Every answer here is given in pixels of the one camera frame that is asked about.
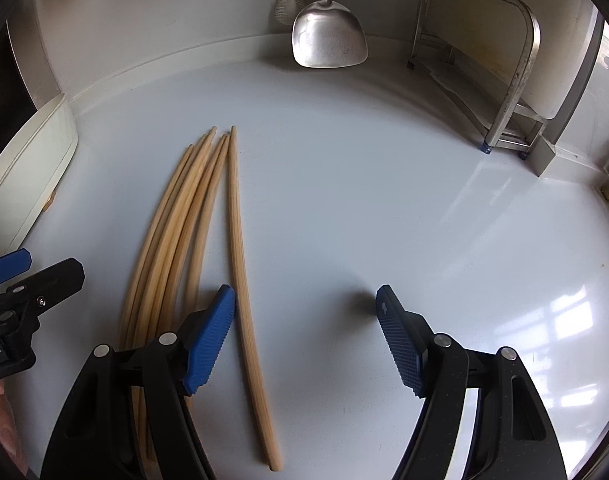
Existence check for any person's left hand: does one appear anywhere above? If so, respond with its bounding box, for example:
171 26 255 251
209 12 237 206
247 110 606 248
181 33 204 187
0 380 25 466

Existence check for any white round basin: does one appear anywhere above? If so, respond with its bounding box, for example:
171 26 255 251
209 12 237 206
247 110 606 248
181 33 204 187
0 92 79 256

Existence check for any metal spatula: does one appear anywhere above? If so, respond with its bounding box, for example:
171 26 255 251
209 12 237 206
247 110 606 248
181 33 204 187
292 0 369 68

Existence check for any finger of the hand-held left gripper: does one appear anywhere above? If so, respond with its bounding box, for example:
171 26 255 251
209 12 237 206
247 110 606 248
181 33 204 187
0 249 32 288
0 258 85 331

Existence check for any bundle of wooden chopsticks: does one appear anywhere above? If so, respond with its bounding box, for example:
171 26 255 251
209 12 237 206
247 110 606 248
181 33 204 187
117 126 231 461

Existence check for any white cutting board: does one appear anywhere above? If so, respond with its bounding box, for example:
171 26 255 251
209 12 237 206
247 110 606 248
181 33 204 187
527 0 602 118

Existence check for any single wooden chopstick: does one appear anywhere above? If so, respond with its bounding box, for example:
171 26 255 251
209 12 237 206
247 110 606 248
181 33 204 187
227 126 282 472

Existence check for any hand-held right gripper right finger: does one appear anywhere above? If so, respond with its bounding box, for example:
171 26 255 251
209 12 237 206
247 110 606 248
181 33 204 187
375 284 567 480

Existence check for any metal rack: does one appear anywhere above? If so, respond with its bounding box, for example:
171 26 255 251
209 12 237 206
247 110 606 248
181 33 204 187
407 0 550 161

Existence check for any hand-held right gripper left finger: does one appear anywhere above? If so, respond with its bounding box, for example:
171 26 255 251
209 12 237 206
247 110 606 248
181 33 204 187
39 284 236 480

